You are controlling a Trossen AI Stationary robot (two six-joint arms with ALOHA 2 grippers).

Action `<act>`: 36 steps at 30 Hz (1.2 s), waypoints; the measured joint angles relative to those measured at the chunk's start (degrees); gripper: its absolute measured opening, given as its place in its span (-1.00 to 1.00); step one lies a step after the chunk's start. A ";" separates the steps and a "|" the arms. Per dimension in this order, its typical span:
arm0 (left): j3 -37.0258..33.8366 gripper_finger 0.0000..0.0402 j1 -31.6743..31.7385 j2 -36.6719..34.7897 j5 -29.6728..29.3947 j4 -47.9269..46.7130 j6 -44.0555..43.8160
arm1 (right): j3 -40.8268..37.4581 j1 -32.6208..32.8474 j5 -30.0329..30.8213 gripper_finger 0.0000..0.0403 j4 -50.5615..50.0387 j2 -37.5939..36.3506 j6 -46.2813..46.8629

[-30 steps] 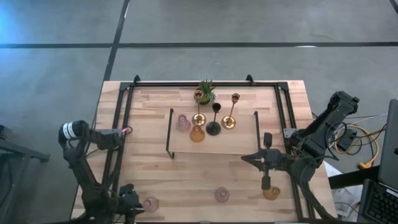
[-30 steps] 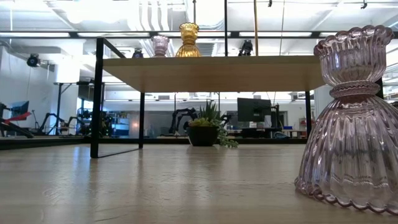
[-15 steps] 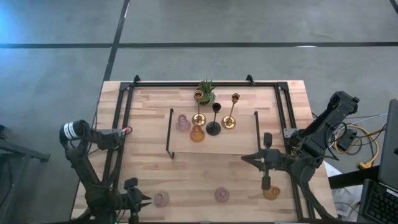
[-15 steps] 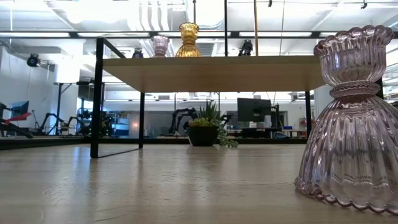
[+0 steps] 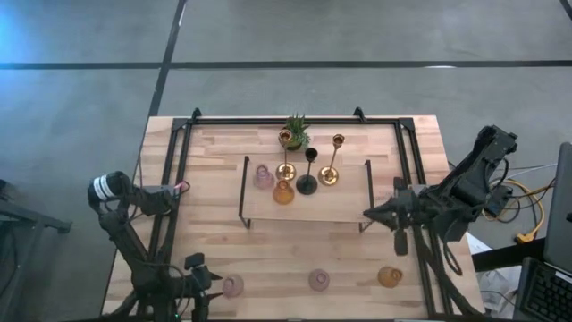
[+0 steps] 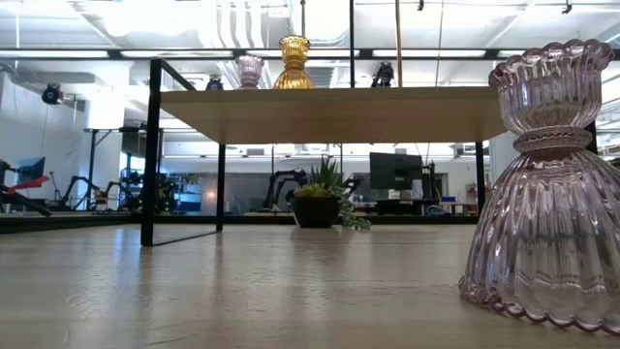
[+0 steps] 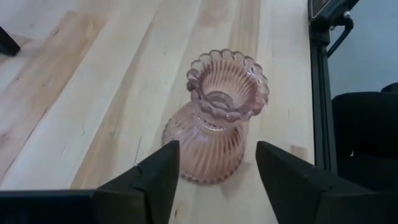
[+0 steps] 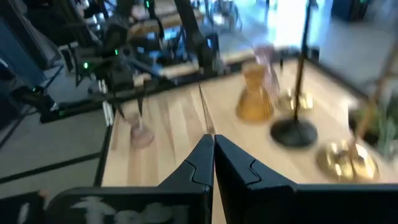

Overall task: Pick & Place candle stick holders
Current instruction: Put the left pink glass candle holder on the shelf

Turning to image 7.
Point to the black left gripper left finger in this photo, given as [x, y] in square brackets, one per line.
[149, 199]

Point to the black aluminium table frame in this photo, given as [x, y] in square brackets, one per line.
[323, 109]

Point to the pink ribbed glass candle holder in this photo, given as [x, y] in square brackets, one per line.
[214, 149]

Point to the black table-level camera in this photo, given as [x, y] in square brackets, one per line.
[329, 7]

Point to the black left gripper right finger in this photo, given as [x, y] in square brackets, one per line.
[298, 193]

